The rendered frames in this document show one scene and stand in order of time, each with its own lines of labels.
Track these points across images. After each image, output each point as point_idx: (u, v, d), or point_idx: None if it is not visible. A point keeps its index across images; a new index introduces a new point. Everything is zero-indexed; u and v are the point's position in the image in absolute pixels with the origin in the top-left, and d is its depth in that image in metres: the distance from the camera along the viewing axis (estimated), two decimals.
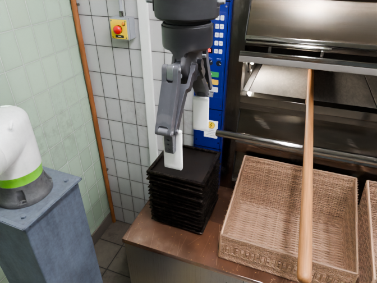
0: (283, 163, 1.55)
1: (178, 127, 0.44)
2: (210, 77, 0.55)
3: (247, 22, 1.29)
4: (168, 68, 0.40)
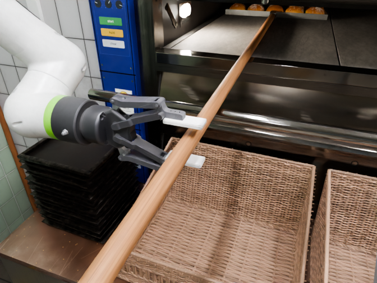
0: (218, 147, 1.14)
1: (160, 159, 0.56)
2: (143, 104, 0.51)
3: None
4: (124, 157, 0.61)
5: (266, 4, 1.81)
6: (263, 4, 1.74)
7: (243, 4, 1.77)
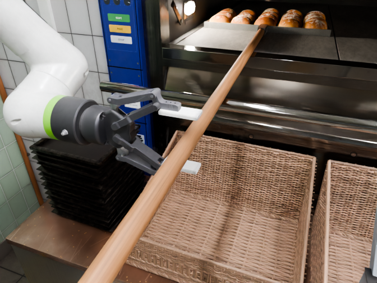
0: (222, 140, 1.18)
1: (157, 165, 0.57)
2: (139, 97, 0.51)
3: None
4: (121, 156, 0.61)
5: (256, 14, 1.48)
6: (251, 14, 1.41)
7: (227, 14, 1.44)
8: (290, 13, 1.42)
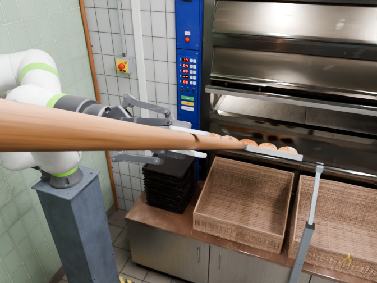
0: (242, 163, 2.11)
1: None
2: (155, 106, 0.54)
3: (212, 64, 1.85)
4: (118, 161, 0.57)
5: (238, 141, 1.77)
6: (235, 138, 1.69)
7: (215, 136, 1.72)
8: None
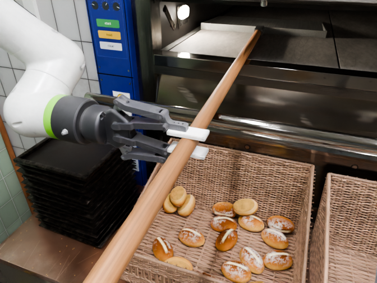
0: (217, 147, 1.15)
1: (162, 150, 0.55)
2: (147, 113, 0.52)
3: None
4: (127, 156, 0.61)
5: (164, 255, 1.00)
6: (198, 235, 1.06)
7: None
8: (234, 268, 0.94)
